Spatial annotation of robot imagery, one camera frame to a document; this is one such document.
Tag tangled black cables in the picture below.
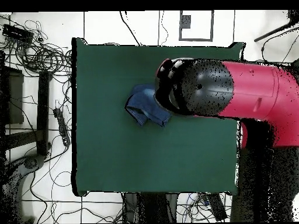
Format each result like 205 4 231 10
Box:
13 19 72 75

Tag blue denim jeans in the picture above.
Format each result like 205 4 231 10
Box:
124 83 173 128

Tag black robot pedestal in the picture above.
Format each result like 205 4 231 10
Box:
122 192 179 223

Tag black wheeled stand base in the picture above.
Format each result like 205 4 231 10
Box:
0 153 46 223

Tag small grey square patch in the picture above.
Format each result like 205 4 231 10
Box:
181 15 192 29

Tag black flat panel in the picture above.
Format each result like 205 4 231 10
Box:
0 65 25 125

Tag black electronics box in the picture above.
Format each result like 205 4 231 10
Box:
2 23 35 44

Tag black power strip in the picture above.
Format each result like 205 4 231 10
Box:
53 107 71 147

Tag black upright bar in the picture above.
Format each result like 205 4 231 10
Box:
36 70 53 156

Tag black rod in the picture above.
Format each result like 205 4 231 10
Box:
253 19 299 43

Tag dark green table cloth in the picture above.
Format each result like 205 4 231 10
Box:
71 37 246 197

